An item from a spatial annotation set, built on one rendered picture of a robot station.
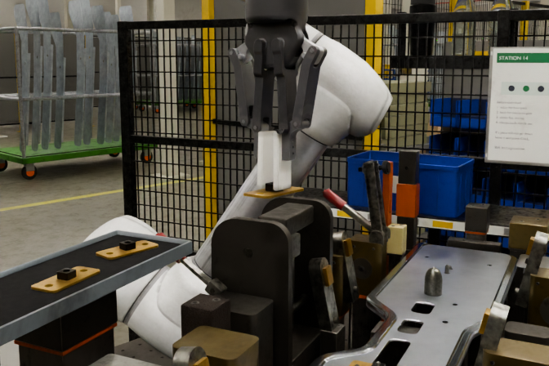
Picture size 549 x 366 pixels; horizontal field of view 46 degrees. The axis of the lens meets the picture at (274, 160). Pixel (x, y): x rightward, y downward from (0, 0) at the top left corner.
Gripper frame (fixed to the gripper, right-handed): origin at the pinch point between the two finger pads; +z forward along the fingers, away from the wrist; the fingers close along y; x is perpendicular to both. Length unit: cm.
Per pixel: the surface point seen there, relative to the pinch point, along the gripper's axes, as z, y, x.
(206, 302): 20.1, -10.8, -0.1
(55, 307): 15.1, -12.8, -22.5
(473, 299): 28, 10, 48
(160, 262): 14.6, -15.6, -3.8
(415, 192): 16, -16, 85
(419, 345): 29.3, 9.7, 25.0
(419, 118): 5, -88, 263
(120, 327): 119, -213, 166
